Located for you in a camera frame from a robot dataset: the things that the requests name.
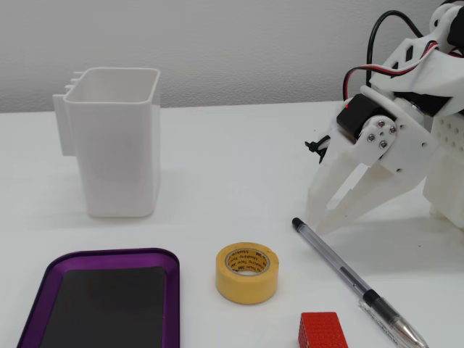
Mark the black pad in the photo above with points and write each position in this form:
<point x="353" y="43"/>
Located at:
<point x="108" y="308"/>

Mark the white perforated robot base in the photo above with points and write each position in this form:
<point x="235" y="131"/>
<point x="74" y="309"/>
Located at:
<point x="449" y="163"/>

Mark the white movable gripper jaw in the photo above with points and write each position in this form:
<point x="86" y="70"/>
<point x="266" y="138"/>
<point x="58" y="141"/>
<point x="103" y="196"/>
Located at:
<point x="326" y="181"/>

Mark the purple metal tray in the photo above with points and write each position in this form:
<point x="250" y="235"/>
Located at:
<point x="108" y="255"/>

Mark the white fixed gripper jaw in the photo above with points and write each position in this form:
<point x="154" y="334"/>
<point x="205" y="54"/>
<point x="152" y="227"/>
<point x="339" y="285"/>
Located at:
<point x="369" y="192"/>

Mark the white plastic container box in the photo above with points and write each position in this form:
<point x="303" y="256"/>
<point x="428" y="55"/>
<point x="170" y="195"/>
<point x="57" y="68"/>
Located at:
<point x="116" y="163"/>

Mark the red studded block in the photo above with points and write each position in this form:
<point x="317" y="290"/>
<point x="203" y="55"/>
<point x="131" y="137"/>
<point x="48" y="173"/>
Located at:
<point x="322" y="330"/>

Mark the clear black ballpoint pen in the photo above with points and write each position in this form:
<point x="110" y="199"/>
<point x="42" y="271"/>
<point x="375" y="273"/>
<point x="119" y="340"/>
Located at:
<point x="333" y="261"/>

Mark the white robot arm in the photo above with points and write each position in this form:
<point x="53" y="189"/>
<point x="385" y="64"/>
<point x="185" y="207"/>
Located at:
<point x="435" y="72"/>

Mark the yellow masking tape roll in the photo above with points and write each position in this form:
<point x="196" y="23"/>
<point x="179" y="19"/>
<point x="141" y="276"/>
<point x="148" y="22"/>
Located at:
<point x="246" y="290"/>

